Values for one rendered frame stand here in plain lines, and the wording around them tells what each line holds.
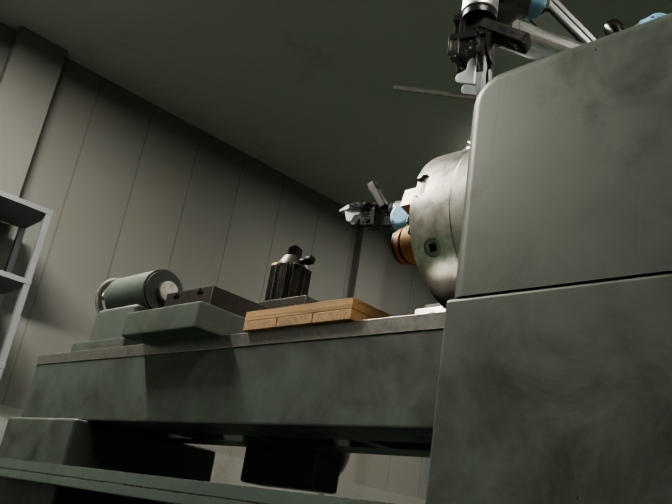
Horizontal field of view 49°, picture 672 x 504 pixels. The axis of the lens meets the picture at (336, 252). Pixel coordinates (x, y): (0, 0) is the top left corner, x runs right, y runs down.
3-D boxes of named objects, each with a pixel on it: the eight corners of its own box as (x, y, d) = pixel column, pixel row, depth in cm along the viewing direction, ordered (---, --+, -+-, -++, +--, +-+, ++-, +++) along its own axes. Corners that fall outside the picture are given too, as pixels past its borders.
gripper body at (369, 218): (357, 224, 255) (390, 222, 250) (359, 200, 257) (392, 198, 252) (366, 230, 262) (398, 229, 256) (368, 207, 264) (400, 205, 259)
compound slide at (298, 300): (332, 327, 179) (335, 307, 180) (302, 314, 172) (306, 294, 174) (276, 333, 193) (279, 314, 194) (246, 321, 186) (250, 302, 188)
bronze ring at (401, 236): (454, 227, 151) (418, 235, 158) (426, 209, 146) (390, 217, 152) (449, 270, 148) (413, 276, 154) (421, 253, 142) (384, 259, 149)
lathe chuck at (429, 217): (541, 333, 142) (547, 183, 152) (442, 284, 122) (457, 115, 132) (500, 336, 148) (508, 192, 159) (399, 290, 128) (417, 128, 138)
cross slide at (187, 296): (345, 357, 186) (348, 340, 188) (209, 304, 159) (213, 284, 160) (296, 360, 199) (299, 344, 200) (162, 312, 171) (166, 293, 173)
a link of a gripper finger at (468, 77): (455, 103, 151) (459, 66, 155) (484, 100, 149) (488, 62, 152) (451, 95, 149) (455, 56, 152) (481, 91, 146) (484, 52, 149)
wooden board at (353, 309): (468, 370, 153) (470, 351, 154) (350, 318, 130) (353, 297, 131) (360, 374, 173) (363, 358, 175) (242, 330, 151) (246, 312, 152)
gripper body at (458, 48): (456, 77, 159) (461, 29, 163) (497, 72, 155) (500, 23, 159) (446, 57, 152) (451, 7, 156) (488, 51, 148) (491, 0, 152)
